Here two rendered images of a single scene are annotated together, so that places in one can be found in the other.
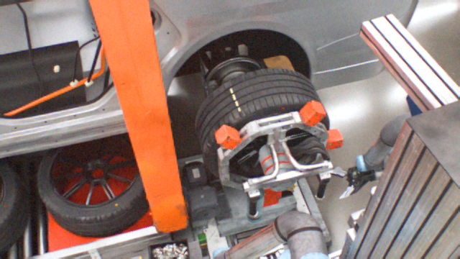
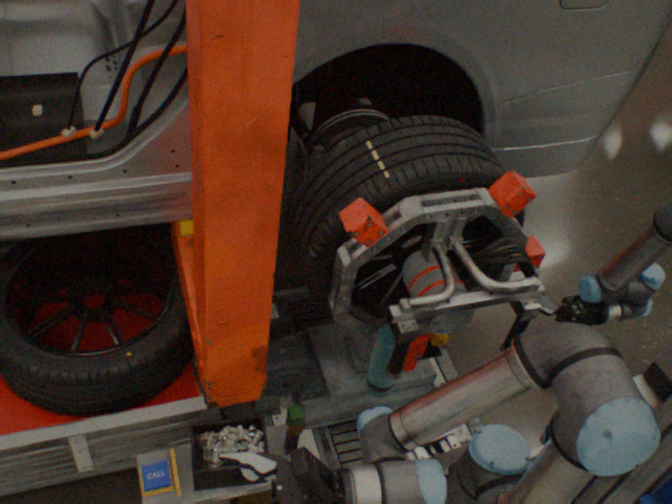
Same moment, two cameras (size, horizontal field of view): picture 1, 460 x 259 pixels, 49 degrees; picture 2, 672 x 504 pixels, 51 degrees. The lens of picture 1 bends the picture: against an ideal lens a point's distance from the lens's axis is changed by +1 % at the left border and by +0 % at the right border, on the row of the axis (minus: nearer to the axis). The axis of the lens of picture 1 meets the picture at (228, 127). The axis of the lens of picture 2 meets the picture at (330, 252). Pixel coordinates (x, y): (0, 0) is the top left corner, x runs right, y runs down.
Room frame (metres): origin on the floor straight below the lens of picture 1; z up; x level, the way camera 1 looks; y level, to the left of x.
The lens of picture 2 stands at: (0.12, 0.29, 2.26)
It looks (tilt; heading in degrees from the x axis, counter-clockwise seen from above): 46 degrees down; 350
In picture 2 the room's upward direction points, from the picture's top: 10 degrees clockwise
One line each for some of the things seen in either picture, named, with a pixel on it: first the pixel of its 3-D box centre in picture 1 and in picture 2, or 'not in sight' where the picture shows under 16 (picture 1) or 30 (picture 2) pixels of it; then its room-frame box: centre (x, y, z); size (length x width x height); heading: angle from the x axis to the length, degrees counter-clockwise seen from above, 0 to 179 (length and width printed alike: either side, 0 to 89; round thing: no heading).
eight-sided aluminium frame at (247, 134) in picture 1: (272, 155); (426, 271); (1.39, -0.21, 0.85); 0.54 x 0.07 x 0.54; 104
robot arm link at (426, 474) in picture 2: not in sight; (407, 485); (0.60, 0.02, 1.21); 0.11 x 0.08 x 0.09; 96
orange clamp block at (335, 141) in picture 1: (331, 139); (524, 254); (1.47, -0.52, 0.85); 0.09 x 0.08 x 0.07; 104
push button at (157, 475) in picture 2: not in sight; (156, 476); (0.96, 0.50, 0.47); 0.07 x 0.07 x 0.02; 14
